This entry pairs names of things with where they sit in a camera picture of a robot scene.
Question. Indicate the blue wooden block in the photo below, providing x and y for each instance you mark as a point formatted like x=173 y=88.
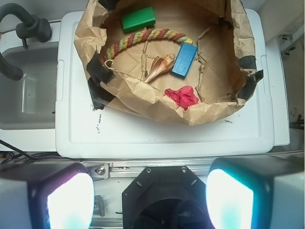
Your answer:
x=184 y=60

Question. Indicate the aluminium rail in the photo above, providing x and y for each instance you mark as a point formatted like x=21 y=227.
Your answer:
x=105 y=169

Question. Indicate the crumpled brown paper liner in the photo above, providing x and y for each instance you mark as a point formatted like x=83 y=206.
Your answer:
x=223 y=73

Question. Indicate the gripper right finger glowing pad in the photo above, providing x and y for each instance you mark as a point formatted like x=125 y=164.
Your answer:
x=256 y=192

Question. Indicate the small yellow block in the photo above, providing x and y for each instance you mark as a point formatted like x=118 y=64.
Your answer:
x=189 y=41

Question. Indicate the grey sink basin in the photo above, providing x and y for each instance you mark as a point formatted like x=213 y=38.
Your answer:
x=30 y=102

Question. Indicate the green rectangular block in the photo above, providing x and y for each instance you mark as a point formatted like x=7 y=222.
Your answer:
x=138 y=19

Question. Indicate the black faucet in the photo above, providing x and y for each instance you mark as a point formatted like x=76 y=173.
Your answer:
x=30 y=26

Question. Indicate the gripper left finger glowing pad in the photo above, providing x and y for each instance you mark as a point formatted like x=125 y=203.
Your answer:
x=46 y=196

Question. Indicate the crumpled red tissue paper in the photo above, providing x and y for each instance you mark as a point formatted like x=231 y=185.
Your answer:
x=184 y=97

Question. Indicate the brown conch seashell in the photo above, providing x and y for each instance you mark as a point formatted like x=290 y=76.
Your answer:
x=160 y=65

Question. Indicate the black octagonal mount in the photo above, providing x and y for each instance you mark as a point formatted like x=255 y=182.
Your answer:
x=165 y=198

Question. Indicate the white plastic bin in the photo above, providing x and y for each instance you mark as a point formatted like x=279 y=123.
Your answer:
x=84 y=132

